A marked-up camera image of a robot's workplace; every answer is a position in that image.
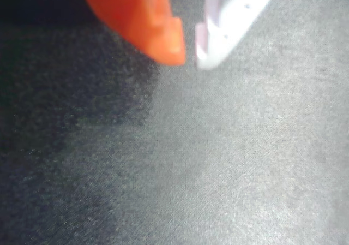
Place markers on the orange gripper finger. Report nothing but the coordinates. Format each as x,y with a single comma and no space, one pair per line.
141,15

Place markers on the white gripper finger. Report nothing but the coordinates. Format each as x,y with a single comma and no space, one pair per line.
234,15

